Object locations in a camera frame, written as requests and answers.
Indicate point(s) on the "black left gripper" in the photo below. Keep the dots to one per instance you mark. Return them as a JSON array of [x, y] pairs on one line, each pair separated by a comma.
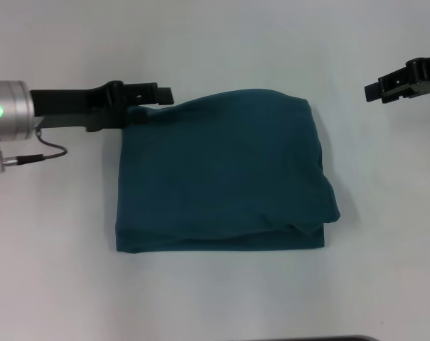
[[69, 106]]

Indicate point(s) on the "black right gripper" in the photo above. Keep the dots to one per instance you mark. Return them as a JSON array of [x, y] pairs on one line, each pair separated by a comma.
[[429, 74]]

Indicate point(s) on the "teal blue printed t-shirt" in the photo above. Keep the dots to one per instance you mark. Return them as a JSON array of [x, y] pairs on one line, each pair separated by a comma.
[[218, 170]]

